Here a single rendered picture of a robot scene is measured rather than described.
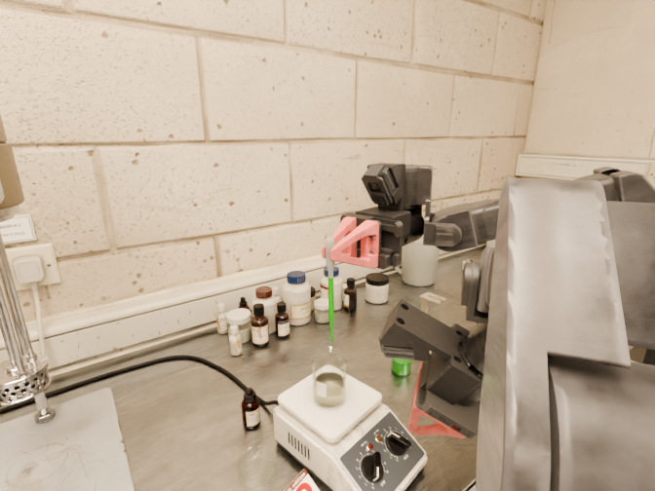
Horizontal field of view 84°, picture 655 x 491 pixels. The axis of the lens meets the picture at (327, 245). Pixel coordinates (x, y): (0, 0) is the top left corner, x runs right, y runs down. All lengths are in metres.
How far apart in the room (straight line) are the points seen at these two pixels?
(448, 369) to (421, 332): 0.04
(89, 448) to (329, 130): 0.88
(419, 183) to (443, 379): 0.29
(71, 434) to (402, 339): 0.56
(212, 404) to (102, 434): 0.17
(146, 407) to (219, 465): 0.20
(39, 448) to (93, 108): 0.60
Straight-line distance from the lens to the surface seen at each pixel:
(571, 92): 1.89
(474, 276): 0.36
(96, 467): 0.70
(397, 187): 0.55
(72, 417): 0.81
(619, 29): 1.87
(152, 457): 0.70
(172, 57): 0.92
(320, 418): 0.57
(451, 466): 0.66
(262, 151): 0.98
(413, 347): 0.42
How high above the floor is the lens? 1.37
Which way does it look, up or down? 17 degrees down
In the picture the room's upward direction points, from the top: straight up
